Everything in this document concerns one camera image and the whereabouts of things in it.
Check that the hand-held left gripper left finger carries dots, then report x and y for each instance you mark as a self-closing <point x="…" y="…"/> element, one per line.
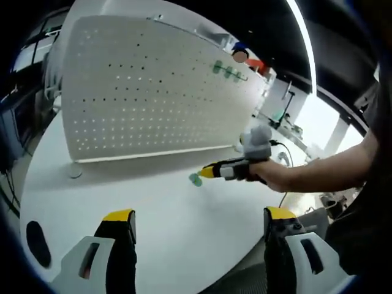
<point x="102" y="275"/>

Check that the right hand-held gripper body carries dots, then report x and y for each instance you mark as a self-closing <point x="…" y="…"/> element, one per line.
<point x="257" y="142"/>

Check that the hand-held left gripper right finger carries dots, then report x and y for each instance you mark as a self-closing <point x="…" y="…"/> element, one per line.
<point x="332" y="269"/>

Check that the green hook assembly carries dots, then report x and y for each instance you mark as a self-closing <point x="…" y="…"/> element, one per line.
<point x="237" y="76"/>
<point x="196" y="179"/>
<point x="218" y="66"/>
<point x="228" y="72"/>

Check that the white perforated mounting plate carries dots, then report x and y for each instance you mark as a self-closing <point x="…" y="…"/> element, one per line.
<point x="137" y="107"/>

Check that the person's right hand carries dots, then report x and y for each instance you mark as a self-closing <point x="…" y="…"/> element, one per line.
<point x="271" y="174"/>

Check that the black kick scooter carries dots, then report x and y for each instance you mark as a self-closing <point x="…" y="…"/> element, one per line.
<point x="289" y="98"/>

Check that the person's dark clothing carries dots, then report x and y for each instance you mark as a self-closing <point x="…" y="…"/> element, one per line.
<point x="367" y="214"/>

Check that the long ceiling light strip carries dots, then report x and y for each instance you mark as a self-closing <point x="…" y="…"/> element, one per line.
<point x="304" y="46"/>

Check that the white storage shelf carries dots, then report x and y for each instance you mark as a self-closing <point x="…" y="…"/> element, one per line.
<point x="190" y="28"/>

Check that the grey equipment cabinet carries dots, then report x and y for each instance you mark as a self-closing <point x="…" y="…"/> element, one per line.
<point x="12" y="122"/>

